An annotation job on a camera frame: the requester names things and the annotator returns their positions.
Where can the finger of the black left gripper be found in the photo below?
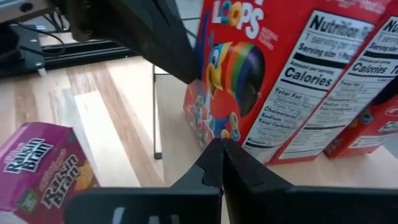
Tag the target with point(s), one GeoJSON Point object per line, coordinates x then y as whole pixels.
{"type": "Point", "coordinates": [140, 31]}
{"type": "Point", "coordinates": [177, 34]}

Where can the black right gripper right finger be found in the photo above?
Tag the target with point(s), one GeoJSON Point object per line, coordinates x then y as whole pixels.
{"type": "Point", "coordinates": [304, 205]}

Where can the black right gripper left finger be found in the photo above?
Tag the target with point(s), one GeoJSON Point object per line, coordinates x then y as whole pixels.
{"type": "Point", "coordinates": [146, 205]}

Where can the purple Raisin Bran cereal box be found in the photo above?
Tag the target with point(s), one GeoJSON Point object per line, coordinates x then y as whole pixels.
{"type": "Point", "coordinates": [37, 168]}

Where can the black aluminium table rail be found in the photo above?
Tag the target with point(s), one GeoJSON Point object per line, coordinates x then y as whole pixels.
{"type": "Point", "coordinates": [87, 57]}

